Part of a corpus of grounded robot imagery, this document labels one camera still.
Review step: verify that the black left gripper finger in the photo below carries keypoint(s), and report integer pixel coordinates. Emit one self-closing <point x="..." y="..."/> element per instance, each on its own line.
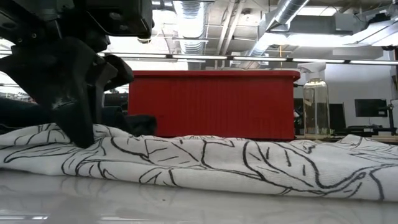
<point x="115" y="73"/>
<point x="68" y="87"/>

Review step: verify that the blue denim jeans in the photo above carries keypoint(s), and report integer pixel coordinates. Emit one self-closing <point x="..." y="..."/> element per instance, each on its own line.
<point x="18" y="115"/>

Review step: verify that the white grey patterned garment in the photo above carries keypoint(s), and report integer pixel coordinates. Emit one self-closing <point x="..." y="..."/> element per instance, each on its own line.
<point x="217" y="161"/>

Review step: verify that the red plastic laundry bin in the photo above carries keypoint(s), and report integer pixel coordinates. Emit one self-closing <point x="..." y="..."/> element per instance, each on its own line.
<point x="211" y="102"/>

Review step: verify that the black round ceiling fixture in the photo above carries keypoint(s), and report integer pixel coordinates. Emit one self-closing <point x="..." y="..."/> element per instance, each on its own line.
<point x="144" y="40"/>

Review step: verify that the long ceiling light strip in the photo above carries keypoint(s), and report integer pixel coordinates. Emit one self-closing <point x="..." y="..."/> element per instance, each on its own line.
<point x="258" y="58"/>

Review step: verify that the black computer monitor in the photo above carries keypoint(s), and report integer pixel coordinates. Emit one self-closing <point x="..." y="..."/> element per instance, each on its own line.
<point x="298" y="105"/>
<point x="337" y="115"/>
<point x="370" y="107"/>

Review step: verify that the clear spray bottle white trigger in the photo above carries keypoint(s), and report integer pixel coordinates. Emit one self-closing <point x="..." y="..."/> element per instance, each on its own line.
<point x="315" y="102"/>

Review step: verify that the black background desk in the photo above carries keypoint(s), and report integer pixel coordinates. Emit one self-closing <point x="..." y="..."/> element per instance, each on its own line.
<point x="367" y="130"/>

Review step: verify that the orange wooden desk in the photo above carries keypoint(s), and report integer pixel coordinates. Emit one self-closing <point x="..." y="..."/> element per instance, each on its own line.
<point x="385" y="137"/>

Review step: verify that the silver ribbed air duct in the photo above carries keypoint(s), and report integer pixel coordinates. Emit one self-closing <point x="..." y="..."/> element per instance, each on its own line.
<point x="286" y="12"/>
<point x="191" y="46"/>

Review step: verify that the black thin bracket stand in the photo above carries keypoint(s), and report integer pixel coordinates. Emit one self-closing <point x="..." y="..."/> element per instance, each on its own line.
<point x="297" y="85"/>

